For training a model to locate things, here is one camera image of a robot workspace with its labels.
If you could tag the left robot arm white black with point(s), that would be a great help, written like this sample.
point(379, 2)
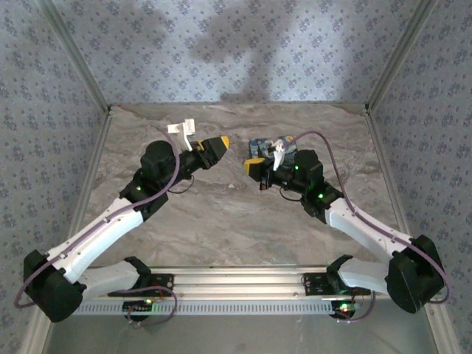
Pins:
point(99, 228)

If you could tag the base circuit board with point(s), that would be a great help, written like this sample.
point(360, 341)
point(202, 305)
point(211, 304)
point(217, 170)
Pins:
point(138, 306)
point(346, 308)

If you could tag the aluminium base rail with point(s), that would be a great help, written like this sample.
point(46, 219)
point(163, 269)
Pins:
point(236, 282)

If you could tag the blue patterned pouch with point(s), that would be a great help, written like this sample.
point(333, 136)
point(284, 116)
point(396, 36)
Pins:
point(260, 146)

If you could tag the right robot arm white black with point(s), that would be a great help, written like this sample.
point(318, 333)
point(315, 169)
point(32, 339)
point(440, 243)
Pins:
point(363, 225)

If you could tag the right base circuit board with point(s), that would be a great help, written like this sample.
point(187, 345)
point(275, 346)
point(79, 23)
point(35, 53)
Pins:
point(346, 308)

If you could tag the left base circuit board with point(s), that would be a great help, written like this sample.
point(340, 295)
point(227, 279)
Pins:
point(138, 306)

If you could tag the aluminium side floor rail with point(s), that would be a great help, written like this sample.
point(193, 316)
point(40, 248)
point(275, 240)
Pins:
point(400, 199)
point(79, 206)

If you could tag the aluminium frame post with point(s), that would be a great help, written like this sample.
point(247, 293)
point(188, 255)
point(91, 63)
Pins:
point(400, 55)

